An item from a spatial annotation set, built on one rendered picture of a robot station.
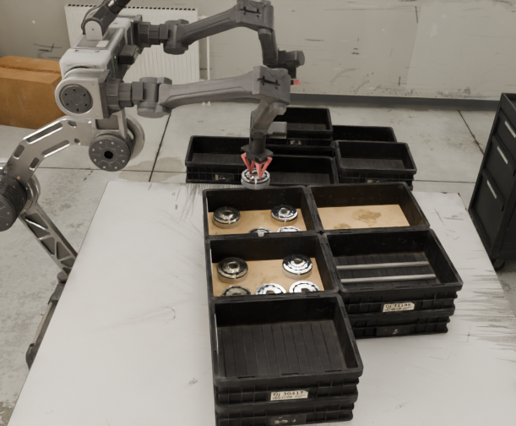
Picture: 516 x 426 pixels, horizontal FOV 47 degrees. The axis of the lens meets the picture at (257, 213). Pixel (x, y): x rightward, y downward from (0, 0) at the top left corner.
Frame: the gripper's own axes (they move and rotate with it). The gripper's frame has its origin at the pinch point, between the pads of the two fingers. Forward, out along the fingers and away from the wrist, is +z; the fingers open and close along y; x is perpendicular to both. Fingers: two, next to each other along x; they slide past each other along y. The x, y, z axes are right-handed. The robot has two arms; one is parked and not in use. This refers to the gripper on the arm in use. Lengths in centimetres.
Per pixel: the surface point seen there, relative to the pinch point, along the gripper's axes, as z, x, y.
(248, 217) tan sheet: 21.4, -0.1, 2.7
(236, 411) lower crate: 27, 61, -56
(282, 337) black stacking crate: 23, 35, -48
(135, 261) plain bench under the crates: 35, 38, 24
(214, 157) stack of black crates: 53, -59, 89
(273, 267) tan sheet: 22.0, 13.9, -23.9
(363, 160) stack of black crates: 52, -119, 31
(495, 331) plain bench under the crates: 34, -29, -88
